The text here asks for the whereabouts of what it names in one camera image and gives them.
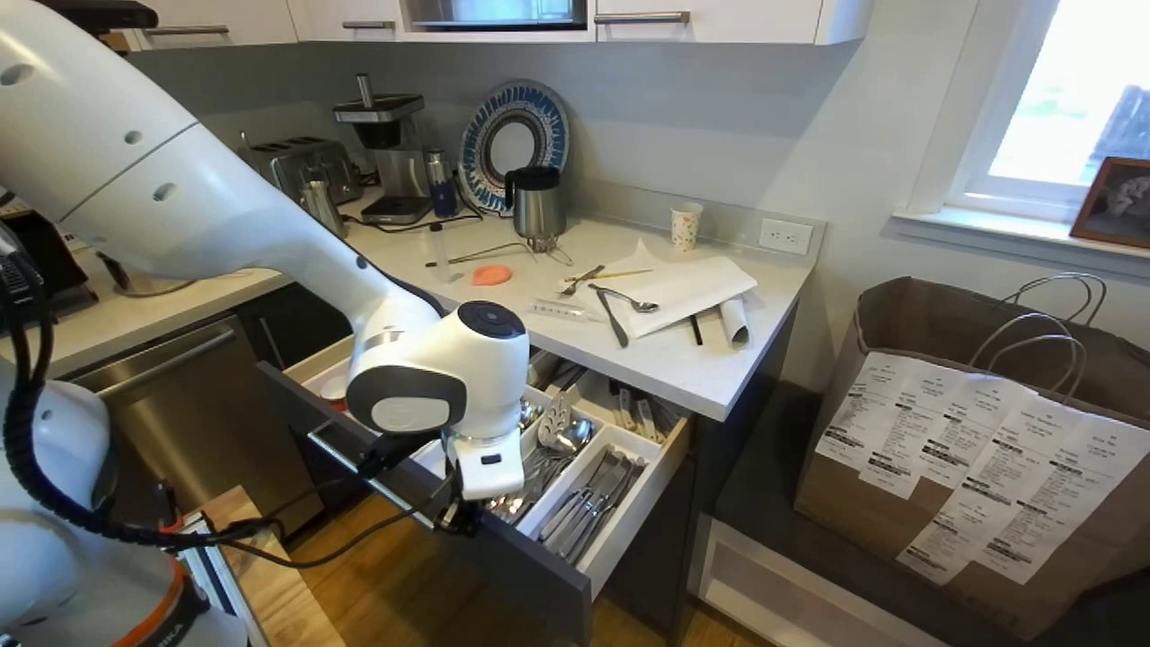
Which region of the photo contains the white cutlery organizer tray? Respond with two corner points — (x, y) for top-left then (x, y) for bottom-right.
(477, 356), (677, 567)

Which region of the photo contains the metal spoon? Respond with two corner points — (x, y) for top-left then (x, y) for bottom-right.
(559, 260), (611, 302)

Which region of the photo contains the cabinet cutlery drawer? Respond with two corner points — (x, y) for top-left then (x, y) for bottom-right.
(254, 333), (693, 647)

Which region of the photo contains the brown paper bag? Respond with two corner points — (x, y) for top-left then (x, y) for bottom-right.
(790, 274), (1150, 647)

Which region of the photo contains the window with white frame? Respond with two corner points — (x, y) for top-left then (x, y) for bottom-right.
(950, 0), (1150, 232)

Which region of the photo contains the white wall outlet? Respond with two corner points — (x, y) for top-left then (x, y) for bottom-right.
(756, 212), (819, 260)

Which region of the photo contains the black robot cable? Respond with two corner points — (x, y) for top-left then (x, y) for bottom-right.
(0, 257), (462, 558)

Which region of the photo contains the stainless steel dishwasher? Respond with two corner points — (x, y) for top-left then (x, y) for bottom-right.
(69, 313), (330, 536)

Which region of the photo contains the black coffee maker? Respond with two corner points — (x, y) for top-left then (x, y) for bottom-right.
(330, 72), (432, 227)

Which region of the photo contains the white dotted paper cup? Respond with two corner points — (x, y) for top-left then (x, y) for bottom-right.
(668, 197), (707, 257)

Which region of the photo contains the orange silicone lid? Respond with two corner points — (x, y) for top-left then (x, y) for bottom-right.
(469, 260), (518, 292)

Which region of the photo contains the metal fork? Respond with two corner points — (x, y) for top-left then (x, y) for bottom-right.
(595, 280), (667, 317)

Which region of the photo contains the stainless steel microwave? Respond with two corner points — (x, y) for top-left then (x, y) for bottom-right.
(398, 0), (595, 38)

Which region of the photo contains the small steel shaker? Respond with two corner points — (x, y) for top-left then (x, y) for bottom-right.
(299, 178), (344, 239)

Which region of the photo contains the small blue bottle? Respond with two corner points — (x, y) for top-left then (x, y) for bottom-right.
(425, 153), (463, 218)

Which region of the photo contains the blue patterned decorative plate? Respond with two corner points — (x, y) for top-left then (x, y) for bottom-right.
(458, 77), (574, 218)

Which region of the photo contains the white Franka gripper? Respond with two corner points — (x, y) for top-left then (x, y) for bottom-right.
(434, 425), (534, 538)

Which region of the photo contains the dark picture frame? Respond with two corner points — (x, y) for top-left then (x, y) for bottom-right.
(1069, 156), (1150, 251)

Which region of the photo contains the rolled white paper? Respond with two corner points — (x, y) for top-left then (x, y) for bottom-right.
(693, 295), (756, 356)

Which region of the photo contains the white upper cabinet door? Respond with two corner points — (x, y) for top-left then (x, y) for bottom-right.
(589, 0), (869, 51)

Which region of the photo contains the metal table knife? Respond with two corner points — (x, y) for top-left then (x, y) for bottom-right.
(585, 280), (638, 354)

